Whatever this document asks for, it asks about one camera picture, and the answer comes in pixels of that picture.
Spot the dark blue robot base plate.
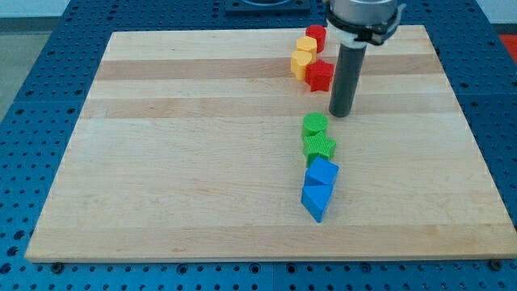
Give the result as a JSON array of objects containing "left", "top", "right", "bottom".
[{"left": 225, "top": 0, "right": 311, "bottom": 15}]

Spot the green star block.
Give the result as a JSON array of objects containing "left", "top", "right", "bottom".
[{"left": 303, "top": 132, "right": 337, "bottom": 167}]

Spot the red cylinder block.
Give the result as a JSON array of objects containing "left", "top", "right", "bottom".
[{"left": 305, "top": 24, "right": 326, "bottom": 53}]

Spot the yellow heart block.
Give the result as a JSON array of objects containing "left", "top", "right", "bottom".
[{"left": 290, "top": 50, "right": 312, "bottom": 81}]

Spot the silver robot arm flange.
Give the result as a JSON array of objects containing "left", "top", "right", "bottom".
[{"left": 326, "top": 0, "right": 406, "bottom": 49}]

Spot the wooden board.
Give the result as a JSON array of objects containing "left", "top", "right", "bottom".
[{"left": 25, "top": 25, "right": 516, "bottom": 263}]

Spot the yellow hexagon block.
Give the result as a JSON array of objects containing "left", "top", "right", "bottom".
[{"left": 296, "top": 36, "right": 317, "bottom": 64}]

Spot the red star block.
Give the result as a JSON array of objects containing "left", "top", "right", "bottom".
[{"left": 305, "top": 60, "right": 334, "bottom": 92}]

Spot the blue triangle block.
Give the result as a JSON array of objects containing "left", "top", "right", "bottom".
[{"left": 301, "top": 184, "right": 334, "bottom": 223}]

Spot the blue cube block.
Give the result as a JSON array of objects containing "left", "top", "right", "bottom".
[{"left": 304, "top": 157, "right": 339, "bottom": 186}]

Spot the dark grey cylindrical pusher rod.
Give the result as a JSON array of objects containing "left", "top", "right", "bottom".
[{"left": 329, "top": 44, "right": 366, "bottom": 117}]

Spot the green cylinder block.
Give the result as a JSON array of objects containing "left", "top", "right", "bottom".
[{"left": 301, "top": 112, "right": 329, "bottom": 139}]

